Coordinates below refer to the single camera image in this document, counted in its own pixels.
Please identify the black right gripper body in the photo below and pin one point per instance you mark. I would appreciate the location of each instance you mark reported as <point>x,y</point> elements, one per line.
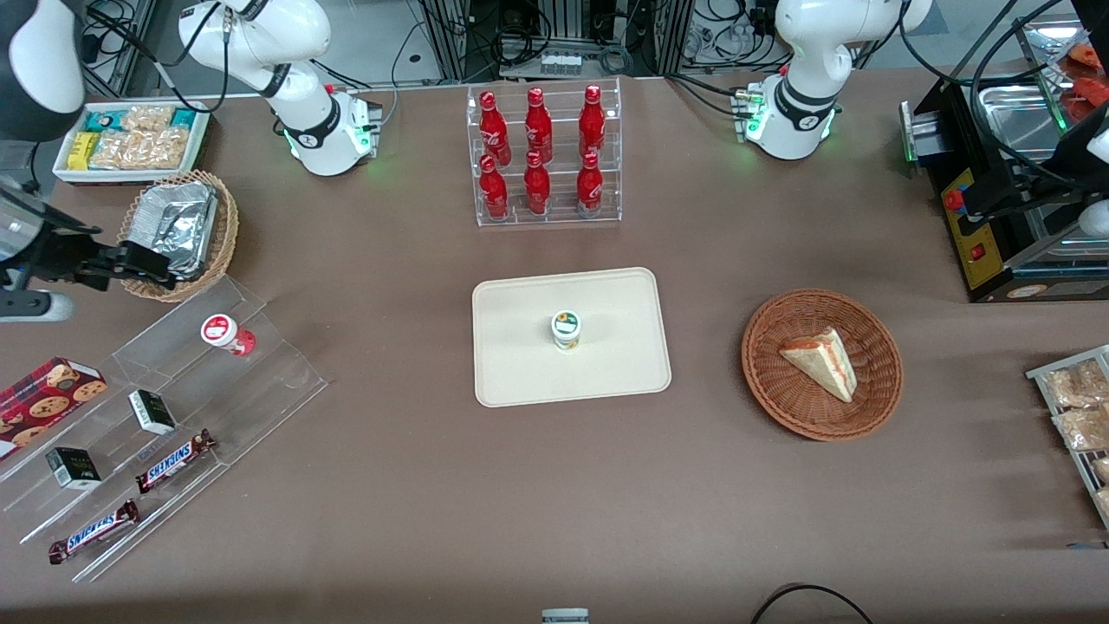
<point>62,257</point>

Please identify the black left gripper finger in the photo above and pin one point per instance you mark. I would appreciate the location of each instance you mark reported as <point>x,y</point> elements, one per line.
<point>1014,199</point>

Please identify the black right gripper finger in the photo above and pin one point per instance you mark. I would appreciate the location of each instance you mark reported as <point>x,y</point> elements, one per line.
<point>143,260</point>
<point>97,276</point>

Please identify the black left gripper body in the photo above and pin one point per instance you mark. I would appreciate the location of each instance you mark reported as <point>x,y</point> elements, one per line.
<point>1067,156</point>

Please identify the green lid yogurt cup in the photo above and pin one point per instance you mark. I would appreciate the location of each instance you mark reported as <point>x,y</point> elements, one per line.
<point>567,331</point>

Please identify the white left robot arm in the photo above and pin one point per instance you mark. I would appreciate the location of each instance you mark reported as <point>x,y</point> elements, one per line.
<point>810,78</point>

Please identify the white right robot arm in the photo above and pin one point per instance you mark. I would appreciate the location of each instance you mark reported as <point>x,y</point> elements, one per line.
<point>303,52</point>

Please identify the aluminium foil tray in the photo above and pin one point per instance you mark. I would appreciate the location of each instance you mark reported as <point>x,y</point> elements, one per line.
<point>182,217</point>

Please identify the steel tray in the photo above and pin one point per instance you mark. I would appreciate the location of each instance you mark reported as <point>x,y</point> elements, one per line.
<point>1014,121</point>

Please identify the tray of packaged snacks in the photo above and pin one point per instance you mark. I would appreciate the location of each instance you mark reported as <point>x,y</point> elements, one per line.
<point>1040,374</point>

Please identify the beige plastic tray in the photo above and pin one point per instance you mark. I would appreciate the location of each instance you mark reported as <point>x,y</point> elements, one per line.
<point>624,364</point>

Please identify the red packaged food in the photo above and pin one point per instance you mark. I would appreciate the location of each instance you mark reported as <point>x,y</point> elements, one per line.
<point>1087,97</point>
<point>1087,56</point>

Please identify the black yellow machine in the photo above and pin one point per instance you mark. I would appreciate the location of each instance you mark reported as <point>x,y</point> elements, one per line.
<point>979,260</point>

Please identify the oval wicker basket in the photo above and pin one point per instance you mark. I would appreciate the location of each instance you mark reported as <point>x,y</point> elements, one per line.
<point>223,225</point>

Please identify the yellow snack packet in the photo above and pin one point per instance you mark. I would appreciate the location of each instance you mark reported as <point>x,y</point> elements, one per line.
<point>82,151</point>

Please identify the large clear cracker bag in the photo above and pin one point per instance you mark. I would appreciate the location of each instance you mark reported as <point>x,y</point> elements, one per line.
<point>143,150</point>

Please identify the red lid yogurt cup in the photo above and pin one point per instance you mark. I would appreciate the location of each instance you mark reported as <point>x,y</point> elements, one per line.
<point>227,335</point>

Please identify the white snack bin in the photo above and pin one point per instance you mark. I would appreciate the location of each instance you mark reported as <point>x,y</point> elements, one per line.
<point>201,143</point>

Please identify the red cookie box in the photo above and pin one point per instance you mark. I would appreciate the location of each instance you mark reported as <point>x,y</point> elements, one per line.
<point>48,400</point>

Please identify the teal snack packet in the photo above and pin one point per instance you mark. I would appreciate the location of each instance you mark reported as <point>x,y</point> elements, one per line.
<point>184,117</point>
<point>104,120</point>

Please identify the small clear cracker bag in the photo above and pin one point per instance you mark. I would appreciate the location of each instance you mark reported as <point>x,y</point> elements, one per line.
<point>147,117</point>

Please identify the small black box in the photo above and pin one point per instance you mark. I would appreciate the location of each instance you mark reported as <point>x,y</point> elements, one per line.
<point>74,468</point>
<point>152,412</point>

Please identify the clear acrylic stepped shelf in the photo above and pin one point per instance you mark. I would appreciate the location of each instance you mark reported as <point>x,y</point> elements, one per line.
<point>208,416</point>

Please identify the clear pastry bag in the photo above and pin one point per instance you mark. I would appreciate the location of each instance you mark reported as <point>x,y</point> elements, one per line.
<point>1102,470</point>
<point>1074,386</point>
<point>1083,429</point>

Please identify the Snickers bar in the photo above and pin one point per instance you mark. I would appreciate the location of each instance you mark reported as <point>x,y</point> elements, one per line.
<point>173,461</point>
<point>94,531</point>

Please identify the wrapped triangle sandwich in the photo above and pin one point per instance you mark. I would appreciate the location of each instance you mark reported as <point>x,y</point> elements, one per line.
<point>823,361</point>

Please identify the round wicker basket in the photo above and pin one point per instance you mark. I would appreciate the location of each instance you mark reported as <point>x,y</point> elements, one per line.
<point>780,399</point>

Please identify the red cola bottle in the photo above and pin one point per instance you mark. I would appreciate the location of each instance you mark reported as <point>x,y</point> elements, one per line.
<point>589,189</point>
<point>494,192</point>
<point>495,130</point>
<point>537,189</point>
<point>592,126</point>
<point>538,128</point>

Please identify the clear acrylic bottle rack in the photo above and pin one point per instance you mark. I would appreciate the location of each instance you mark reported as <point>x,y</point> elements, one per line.
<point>563,217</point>

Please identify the white power strip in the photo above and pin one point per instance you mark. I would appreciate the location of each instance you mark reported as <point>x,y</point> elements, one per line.
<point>560,63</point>

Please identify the small grey device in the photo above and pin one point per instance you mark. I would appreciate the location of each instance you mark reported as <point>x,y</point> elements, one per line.
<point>565,616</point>

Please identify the aluminium frame post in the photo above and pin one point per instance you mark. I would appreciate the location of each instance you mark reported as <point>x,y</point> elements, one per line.
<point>455,39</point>

